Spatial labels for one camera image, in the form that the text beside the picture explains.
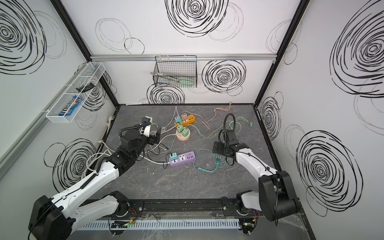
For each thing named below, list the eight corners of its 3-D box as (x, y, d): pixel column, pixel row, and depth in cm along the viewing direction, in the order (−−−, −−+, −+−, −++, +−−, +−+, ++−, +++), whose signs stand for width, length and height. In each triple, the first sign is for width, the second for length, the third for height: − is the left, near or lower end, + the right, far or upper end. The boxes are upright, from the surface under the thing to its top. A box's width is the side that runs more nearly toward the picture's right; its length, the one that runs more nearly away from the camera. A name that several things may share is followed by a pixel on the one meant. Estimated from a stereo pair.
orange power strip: (177, 129, 106) (176, 127, 104) (173, 124, 109) (173, 122, 107) (196, 120, 112) (196, 118, 109) (192, 115, 114) (192, 113, 112)
